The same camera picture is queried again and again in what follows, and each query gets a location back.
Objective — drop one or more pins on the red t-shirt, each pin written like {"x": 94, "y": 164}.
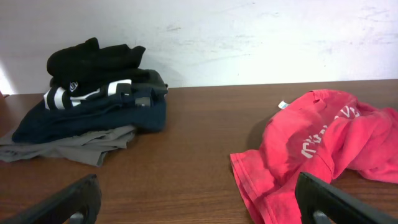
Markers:
{"x": 323, "y": 132}

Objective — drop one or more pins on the black folded garment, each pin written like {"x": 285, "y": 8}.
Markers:
{"x": 86, "y": 67}

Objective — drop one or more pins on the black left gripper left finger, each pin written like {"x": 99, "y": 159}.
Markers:
{"x": 80, "y": 202}

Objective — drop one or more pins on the navy white striped folded garment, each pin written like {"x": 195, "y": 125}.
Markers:
{"x": 55, "y": 117}

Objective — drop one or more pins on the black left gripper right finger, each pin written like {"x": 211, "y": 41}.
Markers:
{"x": 320, "y": 202}

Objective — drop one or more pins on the grey folded garment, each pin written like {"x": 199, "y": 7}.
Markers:
{"x": 89, "y": 148}

